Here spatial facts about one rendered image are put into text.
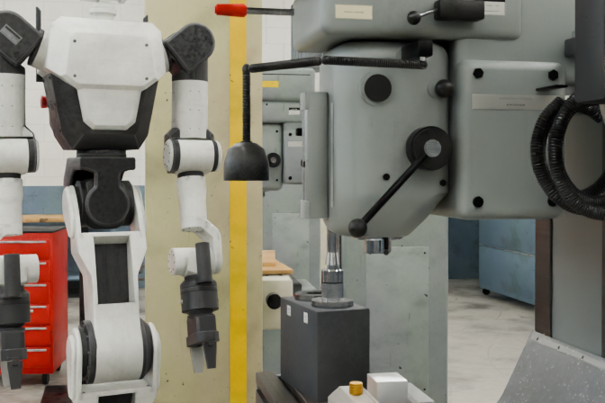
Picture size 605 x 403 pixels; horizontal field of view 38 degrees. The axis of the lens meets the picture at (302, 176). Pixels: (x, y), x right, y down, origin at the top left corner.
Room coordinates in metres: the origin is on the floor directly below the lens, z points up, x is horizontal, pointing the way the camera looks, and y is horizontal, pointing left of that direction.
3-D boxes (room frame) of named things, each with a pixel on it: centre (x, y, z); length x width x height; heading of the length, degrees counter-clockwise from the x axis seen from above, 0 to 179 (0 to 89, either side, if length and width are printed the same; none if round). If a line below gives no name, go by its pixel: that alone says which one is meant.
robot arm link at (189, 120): (2.17, 0.28, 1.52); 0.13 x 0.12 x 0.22; 113
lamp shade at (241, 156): (1.39, 0.09, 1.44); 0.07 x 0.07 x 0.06
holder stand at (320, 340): (1.90, -0.04, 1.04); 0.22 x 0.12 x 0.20; 21
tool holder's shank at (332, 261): (1.86, -0.06, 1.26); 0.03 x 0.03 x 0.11
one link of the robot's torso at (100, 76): (2.14, 0.50, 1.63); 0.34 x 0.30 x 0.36; 115
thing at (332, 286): (1.86, -0.06, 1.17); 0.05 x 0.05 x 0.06
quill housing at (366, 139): (1.49, -0.13, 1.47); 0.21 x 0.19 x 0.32; 12
